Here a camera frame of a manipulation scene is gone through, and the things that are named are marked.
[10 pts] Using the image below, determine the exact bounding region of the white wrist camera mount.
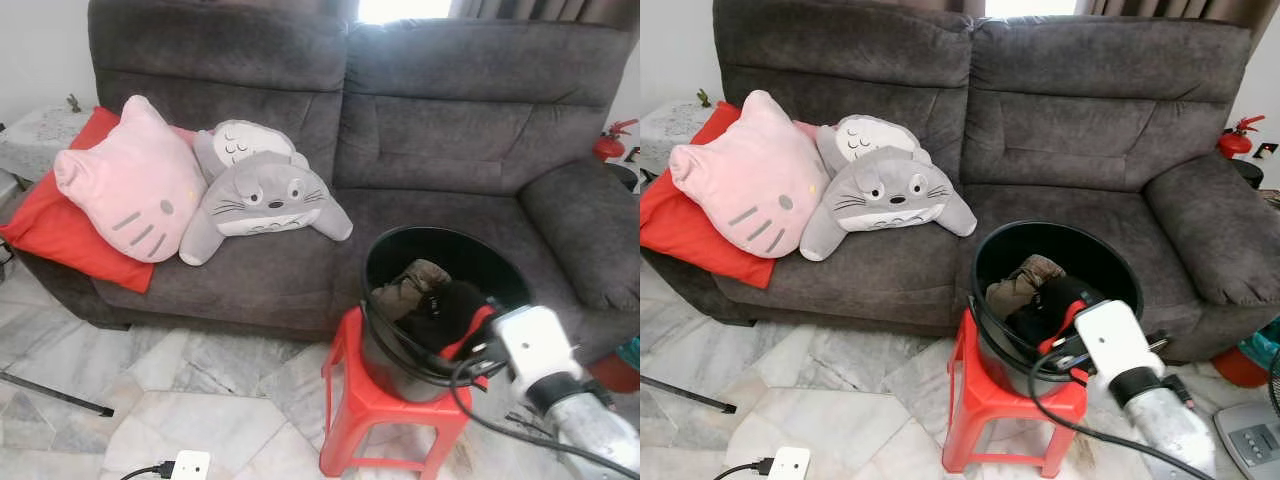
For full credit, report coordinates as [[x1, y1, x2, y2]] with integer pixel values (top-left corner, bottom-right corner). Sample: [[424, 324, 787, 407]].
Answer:
[[1073, 298, 1161, 379], [170, 450, 211, 480], [495, 305, 583, 396], [768, 447, 811, 480]]

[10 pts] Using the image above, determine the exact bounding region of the brown garment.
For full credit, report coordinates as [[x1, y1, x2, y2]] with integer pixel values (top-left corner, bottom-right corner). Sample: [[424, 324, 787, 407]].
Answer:
[[372, 258, 451, 321], [985, 253, 1066, 321]]

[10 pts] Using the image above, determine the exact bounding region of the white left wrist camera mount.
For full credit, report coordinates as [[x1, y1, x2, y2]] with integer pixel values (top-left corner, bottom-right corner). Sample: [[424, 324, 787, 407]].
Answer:
[[768, 447, 811, 480], [170, 450, 211, 480]]

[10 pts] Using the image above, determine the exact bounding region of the black round bucket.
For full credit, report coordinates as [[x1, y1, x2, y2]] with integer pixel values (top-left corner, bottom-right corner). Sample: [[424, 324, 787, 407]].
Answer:
[[358, 225, 536, 404], [968, 220, 1144, 401]]

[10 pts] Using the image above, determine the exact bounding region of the pink cat face pillow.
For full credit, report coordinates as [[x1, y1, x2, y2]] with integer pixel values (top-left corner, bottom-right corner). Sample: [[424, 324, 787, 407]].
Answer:
[[53, 95, 209, 264], [668, 90, 831, 259]]

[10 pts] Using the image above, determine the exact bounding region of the brown curtain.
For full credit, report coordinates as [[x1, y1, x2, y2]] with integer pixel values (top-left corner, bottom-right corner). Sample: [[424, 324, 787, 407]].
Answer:
[[1090, 0, 1280, 26]]

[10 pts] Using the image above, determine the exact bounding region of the grey fan base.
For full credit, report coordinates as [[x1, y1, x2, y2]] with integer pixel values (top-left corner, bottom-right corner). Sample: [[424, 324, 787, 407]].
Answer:
[[1213, 400, 1280, 471]]

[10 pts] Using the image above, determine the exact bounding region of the grey fabric sofa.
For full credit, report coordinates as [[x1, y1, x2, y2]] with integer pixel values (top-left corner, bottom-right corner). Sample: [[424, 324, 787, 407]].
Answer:
[[15, 0, 641, 366], [650, 0, 1280, 363]]

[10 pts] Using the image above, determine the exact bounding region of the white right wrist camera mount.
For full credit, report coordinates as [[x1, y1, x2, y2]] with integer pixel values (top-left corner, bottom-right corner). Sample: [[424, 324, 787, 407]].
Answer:
[[495, 305, 583, 396], [1073, 298, 1161, 379]]

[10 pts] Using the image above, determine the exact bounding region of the red fire extinguisher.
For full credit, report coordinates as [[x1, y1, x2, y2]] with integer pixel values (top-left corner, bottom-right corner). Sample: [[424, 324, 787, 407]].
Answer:
[[592, 118, 638, 163], [1217, 115, 1266, 161]]

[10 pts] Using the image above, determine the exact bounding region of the red plastic basin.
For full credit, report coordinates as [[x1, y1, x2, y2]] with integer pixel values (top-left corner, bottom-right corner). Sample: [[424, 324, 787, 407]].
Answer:
[[1210, 345, 1271, 389], [585, 350, 641, 393]]

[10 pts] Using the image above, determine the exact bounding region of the black garment with red trim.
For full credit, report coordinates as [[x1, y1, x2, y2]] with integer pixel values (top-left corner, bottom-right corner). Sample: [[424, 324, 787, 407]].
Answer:
[[1005, 275, 1106, 358], [400, 280, 498, 363]]

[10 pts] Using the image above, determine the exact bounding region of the red cushion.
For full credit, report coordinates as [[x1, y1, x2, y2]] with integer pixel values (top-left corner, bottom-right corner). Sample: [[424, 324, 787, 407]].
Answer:
[[640, 100, 821, 289], [0, 105, 196, 294]]

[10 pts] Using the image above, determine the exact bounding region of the white lace covered side table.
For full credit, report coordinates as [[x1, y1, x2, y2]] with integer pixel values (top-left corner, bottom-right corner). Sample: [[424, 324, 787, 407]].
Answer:
[[640, 100, 723, 171], [0, 105, 93, 183]]

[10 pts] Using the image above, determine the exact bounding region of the grey Totoro plush pillow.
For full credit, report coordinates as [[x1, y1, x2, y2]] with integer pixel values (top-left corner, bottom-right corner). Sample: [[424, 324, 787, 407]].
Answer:
[[180, 120, 354, 266], [798, 115, 979, 263]]

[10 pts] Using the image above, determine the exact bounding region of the red plastic stool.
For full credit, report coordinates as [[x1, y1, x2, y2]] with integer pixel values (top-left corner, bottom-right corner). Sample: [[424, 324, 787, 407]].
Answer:
[[320, 305, 473, 480], [942, 308, 1089, 479]]

